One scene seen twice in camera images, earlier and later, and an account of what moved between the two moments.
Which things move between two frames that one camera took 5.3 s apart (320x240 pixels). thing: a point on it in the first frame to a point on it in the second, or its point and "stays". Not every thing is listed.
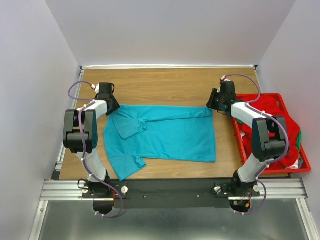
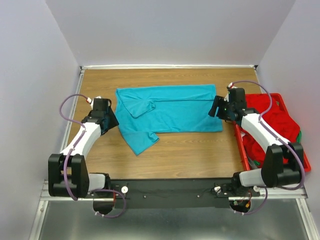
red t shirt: [271, 105] stays
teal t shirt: [133, 133] to [142, 112]
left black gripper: [116, 105] to [114, 121]
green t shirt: [298, 140] stays
